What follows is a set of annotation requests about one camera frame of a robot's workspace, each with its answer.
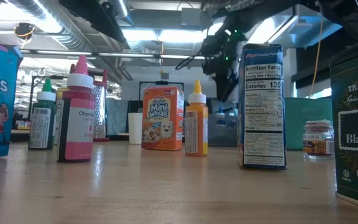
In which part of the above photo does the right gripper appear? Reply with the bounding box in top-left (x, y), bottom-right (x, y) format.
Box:
top-left (202, 29), bottom-right (241, 103)

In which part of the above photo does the blue Frosted Flakes cereal box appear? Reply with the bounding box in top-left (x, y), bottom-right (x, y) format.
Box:
top-left (237, 44), bottom-right (288, 170)

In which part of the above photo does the yellow-orange food colouring bottle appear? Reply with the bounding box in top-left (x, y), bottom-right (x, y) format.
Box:
top-left (184, 79), bottom-right (209, 157)

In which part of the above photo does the orange Mini Wheats cereal box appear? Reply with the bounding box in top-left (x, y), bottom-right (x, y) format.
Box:
top-left (141, 85), bottom-right (185, 152)

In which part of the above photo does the pink food colouring bottle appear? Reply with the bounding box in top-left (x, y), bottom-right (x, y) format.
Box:
top-left (57, 55), bottom-right (96, 164)

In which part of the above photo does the green food colouring bottle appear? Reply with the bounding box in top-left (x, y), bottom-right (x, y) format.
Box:
top-left (28, 77), bottom-right (57, 151)

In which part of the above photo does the grey translucent plastic bin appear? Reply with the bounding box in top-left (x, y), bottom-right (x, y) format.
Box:
top-left (208, 113), bottom-right (239, 147)

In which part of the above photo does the long ceiling strip light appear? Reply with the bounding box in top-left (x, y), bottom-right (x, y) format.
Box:
top-left (19, 49), bottom-right (206, 62)

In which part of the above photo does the black ceiling-mounted device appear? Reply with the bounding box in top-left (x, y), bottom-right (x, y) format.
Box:
top-left (13, 22), bottom-right (37, 41)

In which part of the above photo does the teal plastic bin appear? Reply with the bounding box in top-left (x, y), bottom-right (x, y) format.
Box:
top-left (285, 97), bottom-right (334, 151)

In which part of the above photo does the white plastic bin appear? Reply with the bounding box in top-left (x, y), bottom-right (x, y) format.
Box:
top-left (128, 112), bottom-right (144, 145)

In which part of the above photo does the grey-blue fabric panel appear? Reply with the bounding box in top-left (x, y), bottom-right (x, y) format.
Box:
top-left (106, 98), bottom-right (129, 137)

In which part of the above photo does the labelled clear glass spice jar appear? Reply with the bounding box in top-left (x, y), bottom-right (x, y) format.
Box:
top-left (302, 119), bottom-right (335, 161)

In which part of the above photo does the dark green pepper tin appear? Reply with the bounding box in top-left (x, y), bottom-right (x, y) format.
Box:
top-left (329, 46), bottom-right (358, 213)

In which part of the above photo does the round silver ventilation duct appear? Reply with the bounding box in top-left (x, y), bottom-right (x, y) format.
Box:
top-left (115, 0), bottom-right (131, 19)

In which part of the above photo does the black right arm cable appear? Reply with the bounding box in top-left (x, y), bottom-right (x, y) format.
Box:
top-left (175, 51), bottom-right (205, 71)

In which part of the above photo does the metal box grater red handle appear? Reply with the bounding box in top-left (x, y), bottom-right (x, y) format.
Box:
top-left (68, 63), bottom-right (110, 143)

